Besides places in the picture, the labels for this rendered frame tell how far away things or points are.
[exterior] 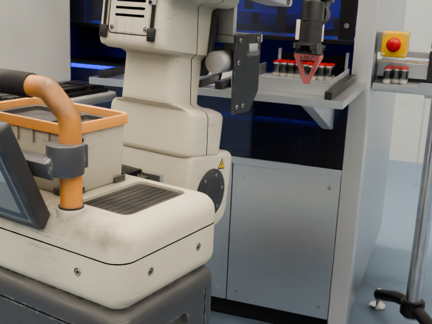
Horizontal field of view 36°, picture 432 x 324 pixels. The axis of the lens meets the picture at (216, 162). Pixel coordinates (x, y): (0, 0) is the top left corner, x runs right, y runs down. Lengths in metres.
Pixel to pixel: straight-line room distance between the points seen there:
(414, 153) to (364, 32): 2.88
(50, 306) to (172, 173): 0.40
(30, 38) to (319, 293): 1.22
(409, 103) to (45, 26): 3.11
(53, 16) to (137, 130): 0.93
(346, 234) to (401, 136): 2.72
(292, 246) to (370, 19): 0.76
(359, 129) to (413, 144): 2.79
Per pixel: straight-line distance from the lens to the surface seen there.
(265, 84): 1.73
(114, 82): 1.82
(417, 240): 2.27
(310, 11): 1.67
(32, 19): 2.14
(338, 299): 2.22
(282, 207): 2.15
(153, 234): 0.94
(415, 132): 4.80
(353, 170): 2.07
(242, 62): 1.34
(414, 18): 4.71
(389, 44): 1.96
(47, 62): 2.19
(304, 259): 2.19
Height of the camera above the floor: 1.13
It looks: 15 degrees down
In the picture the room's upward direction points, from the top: 3 degrees clockwise
